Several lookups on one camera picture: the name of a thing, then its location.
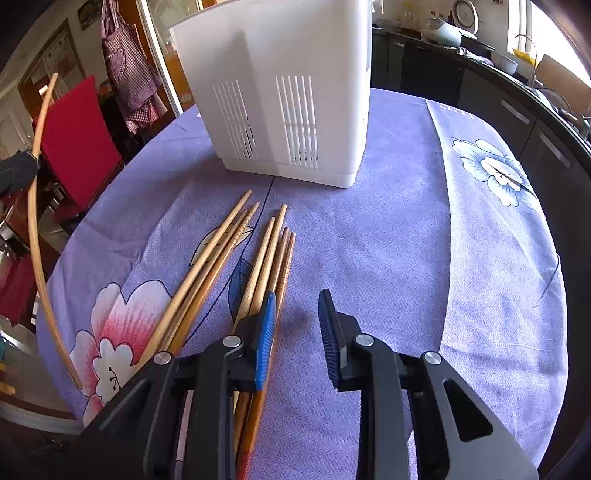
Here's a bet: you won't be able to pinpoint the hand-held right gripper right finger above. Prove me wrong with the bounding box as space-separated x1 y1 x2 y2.
318 289 540 480

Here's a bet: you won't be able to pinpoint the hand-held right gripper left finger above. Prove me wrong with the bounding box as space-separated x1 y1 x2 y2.
81 292 277 480

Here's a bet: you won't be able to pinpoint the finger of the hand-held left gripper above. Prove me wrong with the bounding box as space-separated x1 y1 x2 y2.
0 148 41 198

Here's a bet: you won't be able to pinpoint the bunch of wooden chopsticks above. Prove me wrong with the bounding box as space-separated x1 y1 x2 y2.
137 189 297 480

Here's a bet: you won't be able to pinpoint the light bamboo chopstick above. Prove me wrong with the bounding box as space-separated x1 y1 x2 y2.
28 72 85 388

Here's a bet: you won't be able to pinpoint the white plastic utensil holder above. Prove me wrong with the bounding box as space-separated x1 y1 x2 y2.
168 0 373 189

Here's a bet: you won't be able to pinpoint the red chair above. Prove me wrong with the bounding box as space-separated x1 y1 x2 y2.
32 76 125 227

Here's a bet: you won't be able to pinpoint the purple floral tablecloth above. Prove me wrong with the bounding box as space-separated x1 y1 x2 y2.
37 88 568 480

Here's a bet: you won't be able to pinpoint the red cloth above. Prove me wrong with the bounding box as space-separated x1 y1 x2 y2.
0 256 38 326

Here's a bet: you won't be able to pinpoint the checkered apron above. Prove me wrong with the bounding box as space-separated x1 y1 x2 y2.
100 0 168 134

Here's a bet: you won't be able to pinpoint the sliding glass door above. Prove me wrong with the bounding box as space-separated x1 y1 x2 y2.
136 0 195 118

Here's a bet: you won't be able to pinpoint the kitchen base cabinets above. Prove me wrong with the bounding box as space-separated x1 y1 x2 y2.
369 21 591 296

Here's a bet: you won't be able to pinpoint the crumpled dish cloth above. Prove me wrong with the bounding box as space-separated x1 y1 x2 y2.
457 46 495 63

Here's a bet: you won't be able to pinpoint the grey metal pot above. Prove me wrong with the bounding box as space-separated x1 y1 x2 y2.
490 51 519 75

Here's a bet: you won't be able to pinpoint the kitchen faucet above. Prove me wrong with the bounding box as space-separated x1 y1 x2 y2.
515 33 541 86

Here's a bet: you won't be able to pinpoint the cardboard sheet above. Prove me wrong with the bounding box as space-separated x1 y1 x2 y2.
536 54 587 100

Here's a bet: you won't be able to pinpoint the kitchen window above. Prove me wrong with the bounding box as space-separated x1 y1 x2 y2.
505 0 546 70

